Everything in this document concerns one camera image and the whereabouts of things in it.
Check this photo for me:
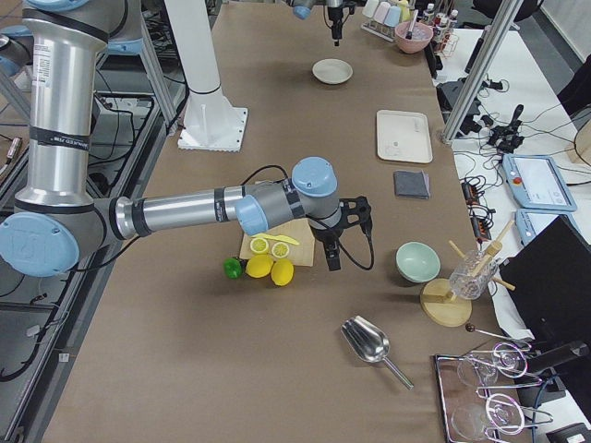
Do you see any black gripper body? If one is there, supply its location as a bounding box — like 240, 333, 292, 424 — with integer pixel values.
308, 196, 371, 249
324, 0, 356, 29

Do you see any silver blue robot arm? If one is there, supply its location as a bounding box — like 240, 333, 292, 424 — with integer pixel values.
285, 0, 357, 47
1, 1, 372, 278

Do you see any cream rabbit tray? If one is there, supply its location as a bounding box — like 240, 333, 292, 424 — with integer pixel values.
376, 110, 433, 164

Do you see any black framed wooden tray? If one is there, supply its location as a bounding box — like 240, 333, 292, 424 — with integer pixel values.
434, 354, 553, 442

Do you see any wooden cutting board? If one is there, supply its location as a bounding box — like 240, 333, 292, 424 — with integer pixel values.
265, 219, 315, 267

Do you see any cream round plate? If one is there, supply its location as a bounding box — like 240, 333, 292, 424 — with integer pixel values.
312, 58, 354, 86

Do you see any white cup rack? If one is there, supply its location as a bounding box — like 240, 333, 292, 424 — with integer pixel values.
361, 0, 416, 42

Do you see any yellow plastic knife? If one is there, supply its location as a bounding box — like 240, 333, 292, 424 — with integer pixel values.
254, 233, 300, 245

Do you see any lemon half lower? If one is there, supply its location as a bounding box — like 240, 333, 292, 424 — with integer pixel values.
271, 242, 291, 259

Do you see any lemon half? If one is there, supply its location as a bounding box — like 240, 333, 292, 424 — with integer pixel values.
271, 242, 291, 259
249, 237, 271, 255

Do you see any yellow lemon outer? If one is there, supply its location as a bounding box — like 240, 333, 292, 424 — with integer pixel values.
271, 258, 295, 286

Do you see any grey folded cloth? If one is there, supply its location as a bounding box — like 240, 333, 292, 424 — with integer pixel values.
393, 170, 430, 199

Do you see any steel muddler black tip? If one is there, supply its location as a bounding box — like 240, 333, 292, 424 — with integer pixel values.
405, 9, 418, 40

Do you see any lemon half upper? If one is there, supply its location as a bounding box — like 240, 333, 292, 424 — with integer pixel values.
249, 237, 271, 255

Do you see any yellow lemon near lime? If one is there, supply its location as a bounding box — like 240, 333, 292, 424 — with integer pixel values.
246, 255, 274, 279

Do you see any pink bowl with ice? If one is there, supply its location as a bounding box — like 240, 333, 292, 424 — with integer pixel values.
394, 21, 433, 54

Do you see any mint green bowl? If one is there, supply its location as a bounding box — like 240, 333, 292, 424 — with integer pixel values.
395, 242, 440, 283

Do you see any steel ice scoop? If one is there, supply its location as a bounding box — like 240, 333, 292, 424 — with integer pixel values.
341, 316, 415, 390

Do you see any green lime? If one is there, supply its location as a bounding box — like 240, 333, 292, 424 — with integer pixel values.
223, 257, 244, 280

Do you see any wooden cup tree stand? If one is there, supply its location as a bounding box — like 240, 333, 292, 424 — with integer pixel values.
420, 220, 515, 327

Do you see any textured clear glass cup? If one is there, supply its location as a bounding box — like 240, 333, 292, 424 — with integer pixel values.
449, 250, 498, 300

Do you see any lower teach pendant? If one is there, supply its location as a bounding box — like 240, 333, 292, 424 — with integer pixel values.
514, 209, 577, 246

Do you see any teach pendant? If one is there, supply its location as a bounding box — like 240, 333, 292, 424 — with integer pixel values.
514, 209, 577, 246
501, 154, 577, 212

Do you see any upper teach pendant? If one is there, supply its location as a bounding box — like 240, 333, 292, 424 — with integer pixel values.
501, 154, 577, 212

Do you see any wine glass far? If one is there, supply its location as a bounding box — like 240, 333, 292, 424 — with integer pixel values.
457, 341, 527, 388

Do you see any wine glass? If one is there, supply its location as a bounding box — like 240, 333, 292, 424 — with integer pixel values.
452, 393, 525, 442
457, 341, 527, 388

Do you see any black laptop monitor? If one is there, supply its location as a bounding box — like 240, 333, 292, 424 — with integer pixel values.
501, 215, 590, 344

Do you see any wine glass near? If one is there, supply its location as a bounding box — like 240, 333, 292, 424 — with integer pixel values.
452, 393, 525, 442

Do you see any copper wire bottle rack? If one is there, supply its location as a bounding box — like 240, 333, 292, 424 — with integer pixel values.
421, 1, 459, 59

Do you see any aluminium frame post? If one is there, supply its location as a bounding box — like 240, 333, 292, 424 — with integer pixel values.
440, 0, 523, 145

